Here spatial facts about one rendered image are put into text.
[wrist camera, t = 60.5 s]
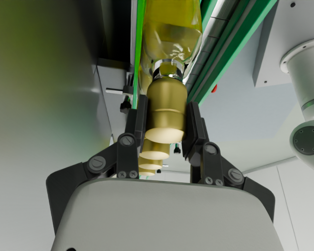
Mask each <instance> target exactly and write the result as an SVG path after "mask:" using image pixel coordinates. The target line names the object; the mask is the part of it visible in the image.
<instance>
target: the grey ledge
mask: <svg viewBox="0 0 314 251"><path fill-rule="evenodd" d="M127 67H130V63H129V62H122V61H116V60H110V59H103V58H99V59H98V63H97V69H98V73H99V78H100V82H101V87H102V91H103V96H104V100H105V105H106V109H107V113H108V118H109V122H110V127H111V131H112V136H111V137H112V141H113V143H115V142H117V140H118V137H119V135H121V134H122V133H124V132H125V127H126V121H127V116H128V114H124V113H121V112H120V105H121V103H123V101H124V99H123V96H122V95H121V94H114V93H106V88H113V89H120V90H123V87H124V86H126V85H127V73H126V72H127Z"/></svg>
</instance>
